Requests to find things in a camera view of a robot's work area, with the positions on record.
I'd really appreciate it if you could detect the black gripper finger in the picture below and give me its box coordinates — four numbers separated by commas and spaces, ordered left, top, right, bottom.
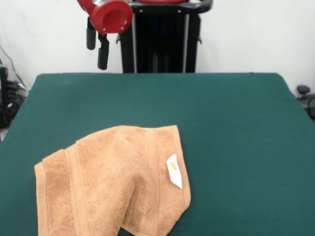
97, 32, 110, 71
85, 17, 97, 51

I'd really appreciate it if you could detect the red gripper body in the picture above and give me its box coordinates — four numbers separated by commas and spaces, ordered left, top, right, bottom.
76, 0, 134, 35

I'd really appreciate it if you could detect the tan terry towel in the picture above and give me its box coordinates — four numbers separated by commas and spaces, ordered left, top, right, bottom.
33, 124, 192, 236

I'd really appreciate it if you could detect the dark green table cloth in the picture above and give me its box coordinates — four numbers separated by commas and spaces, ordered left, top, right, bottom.
0, 72, 315, 236

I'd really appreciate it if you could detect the black office chair part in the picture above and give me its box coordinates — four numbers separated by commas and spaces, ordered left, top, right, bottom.
296, 85, 315, 116

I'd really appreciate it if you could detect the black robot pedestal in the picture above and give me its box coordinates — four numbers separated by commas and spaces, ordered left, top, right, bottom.
116, 0, 213, 74

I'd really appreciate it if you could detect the black equipment with cables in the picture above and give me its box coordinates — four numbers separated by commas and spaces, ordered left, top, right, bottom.
0, 65, 28, 129

